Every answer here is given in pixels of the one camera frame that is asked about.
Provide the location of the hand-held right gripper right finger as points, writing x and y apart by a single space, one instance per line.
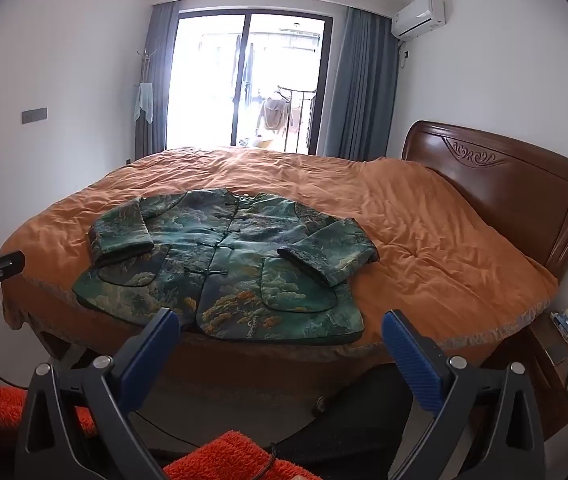
406 347

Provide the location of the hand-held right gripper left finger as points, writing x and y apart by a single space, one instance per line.
156 342

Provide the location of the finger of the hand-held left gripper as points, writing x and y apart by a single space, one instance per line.
6 263

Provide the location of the green printed padded jacket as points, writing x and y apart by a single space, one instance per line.
223 255

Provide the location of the orange bedspread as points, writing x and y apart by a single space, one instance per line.
414 230

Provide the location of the orange shaggy rug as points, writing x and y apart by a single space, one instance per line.
223 457

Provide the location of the wooden nightstand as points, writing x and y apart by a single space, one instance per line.
549 360

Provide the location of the wooden bed headboard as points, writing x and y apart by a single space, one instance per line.
514 195

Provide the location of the light blue hanging cloth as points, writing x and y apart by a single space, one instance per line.
143 102

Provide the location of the grey-blue curtain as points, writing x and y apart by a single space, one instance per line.
156 75
364 85

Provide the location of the wooden coat rack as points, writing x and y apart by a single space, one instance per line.
144 60

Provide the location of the black balcony drying rack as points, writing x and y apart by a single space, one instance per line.
304 115

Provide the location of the beige hanging garment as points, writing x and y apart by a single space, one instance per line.
272 115

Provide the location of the sliding glass balcony door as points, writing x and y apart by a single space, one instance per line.
203 85

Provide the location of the white air conditioner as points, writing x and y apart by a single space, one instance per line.
421 15

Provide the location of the grey wall switch panel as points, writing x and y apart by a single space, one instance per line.
34 115

